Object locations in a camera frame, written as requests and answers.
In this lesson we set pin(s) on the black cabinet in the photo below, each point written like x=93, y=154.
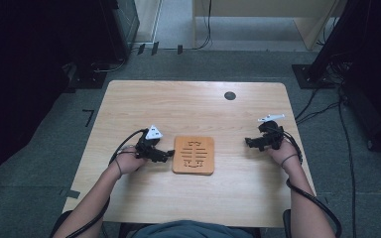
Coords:
x=120, y=29

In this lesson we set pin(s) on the person's right hand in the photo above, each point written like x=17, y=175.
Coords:
x=286, y=153

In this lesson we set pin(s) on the person's left hand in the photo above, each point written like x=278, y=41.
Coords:
x=129, y=162

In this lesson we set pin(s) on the black stand base plate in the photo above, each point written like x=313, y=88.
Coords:
x=311, y=77
x=89, y=79

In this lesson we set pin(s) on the dark stand with equipment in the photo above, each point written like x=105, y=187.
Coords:
x=370, y=49

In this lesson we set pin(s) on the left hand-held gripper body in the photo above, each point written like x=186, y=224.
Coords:
x=145, y=145

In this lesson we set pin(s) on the dark curtain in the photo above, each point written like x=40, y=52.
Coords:
x=23, y=82

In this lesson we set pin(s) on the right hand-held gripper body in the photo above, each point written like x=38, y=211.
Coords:
x=273, y=137

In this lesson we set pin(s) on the light wooden desk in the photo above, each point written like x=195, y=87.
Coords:
x=261, y=8

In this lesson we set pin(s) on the person's grey-blue shirt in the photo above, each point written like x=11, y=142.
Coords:
x=191, y=229

